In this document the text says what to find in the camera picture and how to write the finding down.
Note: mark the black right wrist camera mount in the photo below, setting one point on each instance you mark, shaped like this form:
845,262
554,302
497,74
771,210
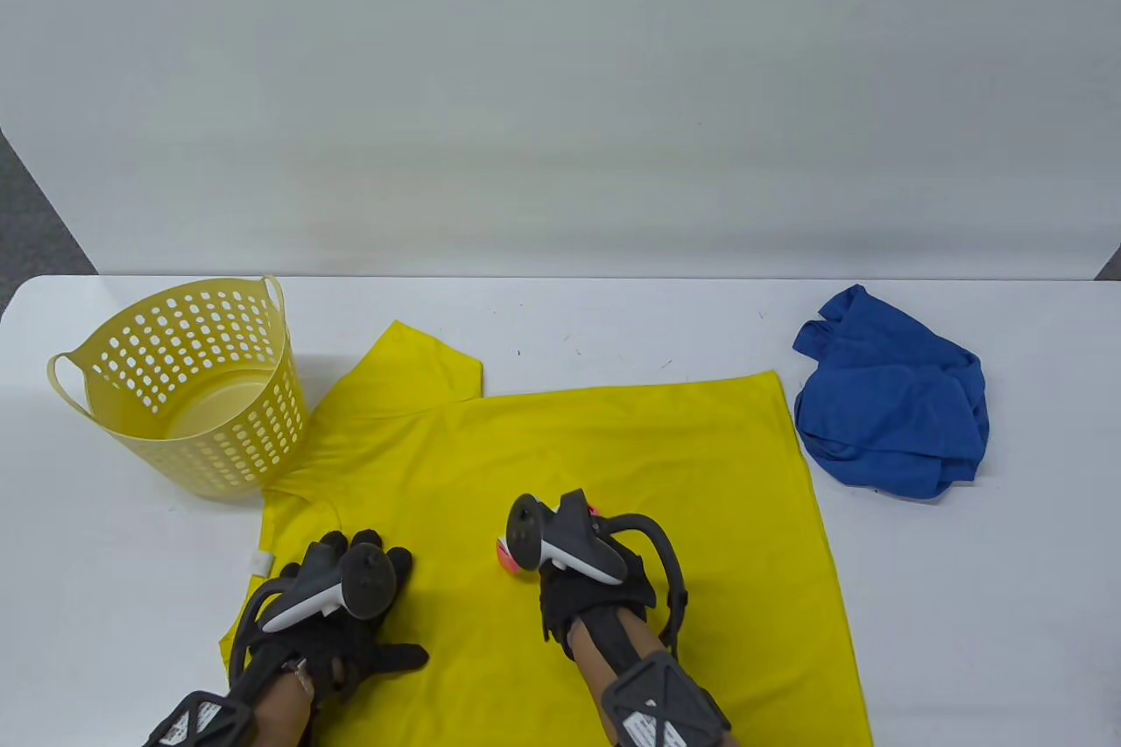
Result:
657,694

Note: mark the yellow t-shirt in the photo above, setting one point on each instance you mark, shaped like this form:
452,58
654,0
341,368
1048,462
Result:
613,449

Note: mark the pink lint roller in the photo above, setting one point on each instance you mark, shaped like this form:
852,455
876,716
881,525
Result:
505,556

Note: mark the person's right hand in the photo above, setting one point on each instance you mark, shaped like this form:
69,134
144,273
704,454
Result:
569,598

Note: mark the grey right hand controller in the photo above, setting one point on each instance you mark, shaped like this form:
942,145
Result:
569,541

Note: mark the person's right forearm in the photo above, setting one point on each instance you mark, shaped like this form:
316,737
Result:
587,659

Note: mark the person's left hand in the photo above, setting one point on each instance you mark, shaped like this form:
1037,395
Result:
394,658

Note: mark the blue t-shirt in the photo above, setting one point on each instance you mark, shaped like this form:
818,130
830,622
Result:
884,405

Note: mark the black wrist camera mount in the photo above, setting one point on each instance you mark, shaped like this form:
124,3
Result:
201,721
657,694

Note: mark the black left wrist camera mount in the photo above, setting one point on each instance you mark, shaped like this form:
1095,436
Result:
201,721

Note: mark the yellow perforated plastic basket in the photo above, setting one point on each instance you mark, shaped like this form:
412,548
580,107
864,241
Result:
254,440

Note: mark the person's left forearm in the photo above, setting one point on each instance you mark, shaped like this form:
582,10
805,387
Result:
285,712

